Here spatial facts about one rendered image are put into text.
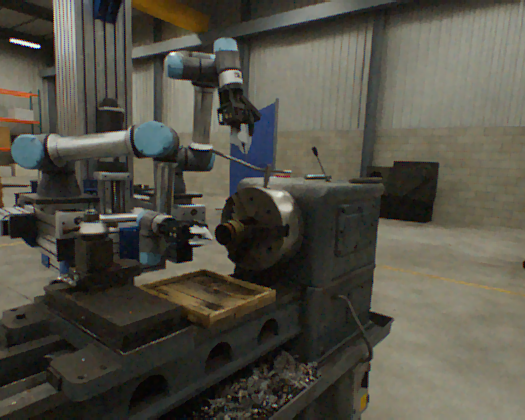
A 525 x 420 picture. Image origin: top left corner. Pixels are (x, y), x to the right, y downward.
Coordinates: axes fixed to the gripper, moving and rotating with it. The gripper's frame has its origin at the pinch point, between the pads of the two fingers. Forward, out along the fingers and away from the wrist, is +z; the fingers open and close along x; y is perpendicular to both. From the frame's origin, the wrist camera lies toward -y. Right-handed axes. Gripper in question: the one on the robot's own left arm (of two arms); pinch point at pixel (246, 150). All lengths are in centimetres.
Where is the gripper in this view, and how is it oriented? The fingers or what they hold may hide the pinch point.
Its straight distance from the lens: 124.6
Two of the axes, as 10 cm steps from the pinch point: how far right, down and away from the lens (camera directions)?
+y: -6.4, 0.9, -7.6
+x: 7.5, -1.4, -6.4
